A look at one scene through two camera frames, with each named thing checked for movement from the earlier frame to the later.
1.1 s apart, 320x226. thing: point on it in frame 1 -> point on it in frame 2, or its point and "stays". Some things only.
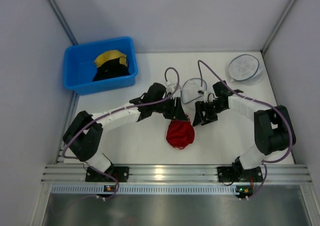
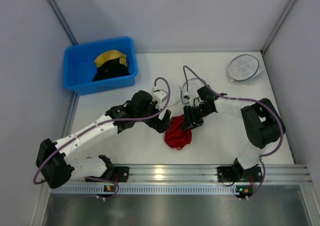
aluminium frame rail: [53, 173] stays
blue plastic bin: [79, 67] stays
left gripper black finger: [180, 114] -> [163, 125]
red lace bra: [180, 133] stays
